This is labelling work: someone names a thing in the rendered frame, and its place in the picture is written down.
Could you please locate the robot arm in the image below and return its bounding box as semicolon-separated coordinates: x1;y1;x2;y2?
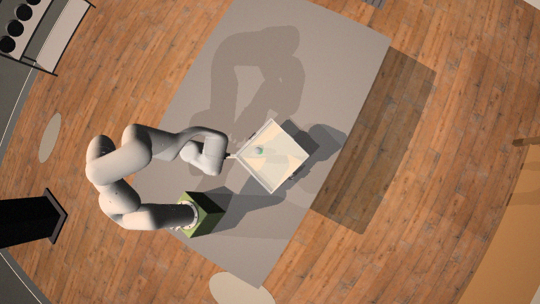
85;124;229;231

